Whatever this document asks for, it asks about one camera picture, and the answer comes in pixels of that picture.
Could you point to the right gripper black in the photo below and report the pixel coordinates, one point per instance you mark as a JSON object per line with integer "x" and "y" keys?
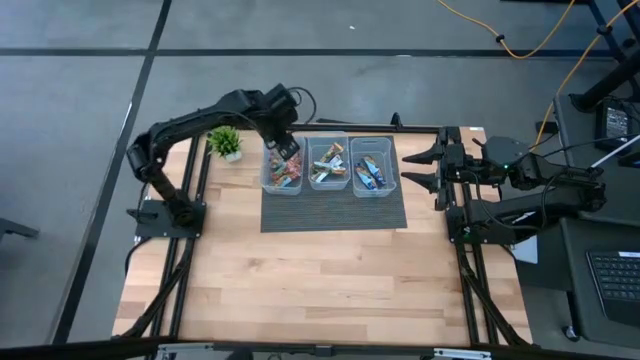
{"x": 462, "y": 164}

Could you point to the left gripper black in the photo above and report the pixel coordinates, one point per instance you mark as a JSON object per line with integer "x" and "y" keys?
{"x": 280, "y": 129}

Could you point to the blue granola bar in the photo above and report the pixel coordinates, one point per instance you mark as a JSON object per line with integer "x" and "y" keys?
{"x": 365, "y": 177}
{"x": 375, "y": 170}

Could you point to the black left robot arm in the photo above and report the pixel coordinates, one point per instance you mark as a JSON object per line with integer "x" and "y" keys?
{"x": 200, "y": 117}

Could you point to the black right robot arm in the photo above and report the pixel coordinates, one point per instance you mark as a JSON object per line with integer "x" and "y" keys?
{"x": 550, "y": 200}

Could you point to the clear plastic bin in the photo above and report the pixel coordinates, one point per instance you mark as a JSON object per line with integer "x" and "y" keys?
{"x": 387, "y": 187}
{"x": 267, "y": 189}
{"x": 327, "y": 185}

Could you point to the green plant in white pot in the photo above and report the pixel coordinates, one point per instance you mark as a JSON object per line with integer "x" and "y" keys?
{"x": 224, "y": 141}

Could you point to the grey woven placemat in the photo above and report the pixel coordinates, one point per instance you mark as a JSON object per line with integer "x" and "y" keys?
{"x": 330, "y": 215}

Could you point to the white paper sheet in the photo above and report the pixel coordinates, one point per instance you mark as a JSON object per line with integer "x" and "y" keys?
{"x": 526, "y": 252}

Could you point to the black side table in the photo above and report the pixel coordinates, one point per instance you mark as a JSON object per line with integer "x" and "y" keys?
{"x": 580, "y": 280}

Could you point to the black power adapter brick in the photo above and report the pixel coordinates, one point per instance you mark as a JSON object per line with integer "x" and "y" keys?
{"x": 616, "y": 122}

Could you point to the black tripod stand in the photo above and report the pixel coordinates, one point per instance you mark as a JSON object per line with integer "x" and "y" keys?
{"x": 610, "y": 80}

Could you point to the black crossbar with silver brackets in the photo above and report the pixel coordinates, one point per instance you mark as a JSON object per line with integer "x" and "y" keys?
{"x": 100, "y": 347}

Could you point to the black chair leg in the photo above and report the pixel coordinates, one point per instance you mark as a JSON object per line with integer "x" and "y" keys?
{"x": 17, "y": 229}

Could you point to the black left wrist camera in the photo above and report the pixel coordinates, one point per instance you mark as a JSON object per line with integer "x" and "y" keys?
{"x": 281, "y": 100}

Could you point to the black aluminium table frame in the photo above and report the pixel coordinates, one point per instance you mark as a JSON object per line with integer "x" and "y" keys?
{"x": 350, "y": 126}

